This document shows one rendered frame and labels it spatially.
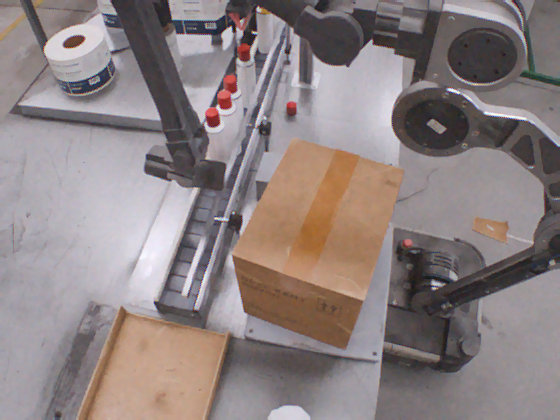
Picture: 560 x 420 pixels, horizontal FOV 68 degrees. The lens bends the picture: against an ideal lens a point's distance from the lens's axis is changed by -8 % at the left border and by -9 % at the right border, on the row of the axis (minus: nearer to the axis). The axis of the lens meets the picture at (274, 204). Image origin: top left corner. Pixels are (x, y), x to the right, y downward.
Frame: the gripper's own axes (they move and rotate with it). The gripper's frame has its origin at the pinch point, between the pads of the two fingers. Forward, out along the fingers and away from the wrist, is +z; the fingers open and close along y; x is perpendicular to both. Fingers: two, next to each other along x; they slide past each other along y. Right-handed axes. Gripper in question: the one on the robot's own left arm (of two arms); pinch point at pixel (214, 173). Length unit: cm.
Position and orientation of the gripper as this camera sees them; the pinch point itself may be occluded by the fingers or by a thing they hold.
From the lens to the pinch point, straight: 113.6
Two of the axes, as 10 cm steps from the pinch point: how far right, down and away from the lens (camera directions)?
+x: -1.4, 9.9, 1.0
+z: 1.6, -0.7, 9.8
